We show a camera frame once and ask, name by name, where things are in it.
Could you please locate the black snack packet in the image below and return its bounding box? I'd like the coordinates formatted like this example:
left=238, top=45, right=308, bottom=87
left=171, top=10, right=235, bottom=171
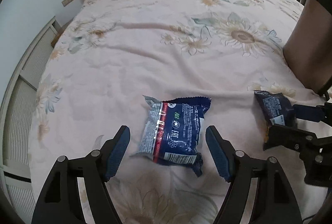
left=254, top=90, right=297, bottom=143

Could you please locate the dark blue snack packet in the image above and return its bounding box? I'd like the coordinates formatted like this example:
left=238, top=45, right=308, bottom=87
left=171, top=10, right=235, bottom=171
left=135, top=96, right=211, bottom=177

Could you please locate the brown black cylindrical container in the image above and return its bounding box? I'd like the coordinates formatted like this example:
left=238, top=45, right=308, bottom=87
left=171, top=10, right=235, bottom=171
left=283, top=0, right=331, bottom=96

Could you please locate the white radiator cover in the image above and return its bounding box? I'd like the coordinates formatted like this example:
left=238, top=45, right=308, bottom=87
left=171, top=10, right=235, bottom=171
left=1, top=18, right=61, bottom=223

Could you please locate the floral pink bedspread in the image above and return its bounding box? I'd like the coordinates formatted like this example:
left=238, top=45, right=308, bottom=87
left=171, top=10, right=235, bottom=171
left=29, top=0, right=326, bottom=223

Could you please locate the wooden nightstand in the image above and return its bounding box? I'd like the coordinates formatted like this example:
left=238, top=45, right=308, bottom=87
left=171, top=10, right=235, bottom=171
left=51, top=20, right=73, bottom=48

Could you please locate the wall socket panel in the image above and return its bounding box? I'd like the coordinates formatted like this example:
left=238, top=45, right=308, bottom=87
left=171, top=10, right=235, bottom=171
left=61, top=0, right=74, bottom=7

